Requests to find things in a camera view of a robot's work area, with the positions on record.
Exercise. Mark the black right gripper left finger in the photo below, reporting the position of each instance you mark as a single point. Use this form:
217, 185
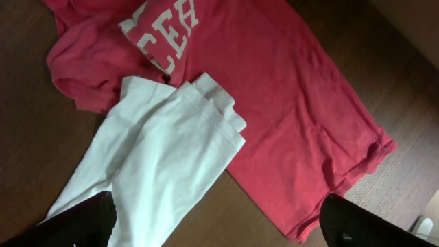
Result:
87, 224

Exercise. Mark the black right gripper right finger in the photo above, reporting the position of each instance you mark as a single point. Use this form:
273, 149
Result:
344, 224

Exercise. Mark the white printed t-shirt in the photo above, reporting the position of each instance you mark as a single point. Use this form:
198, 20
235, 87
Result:
158, 152

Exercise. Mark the red lettered t-shirt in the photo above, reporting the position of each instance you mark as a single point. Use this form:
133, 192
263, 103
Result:
307, 135

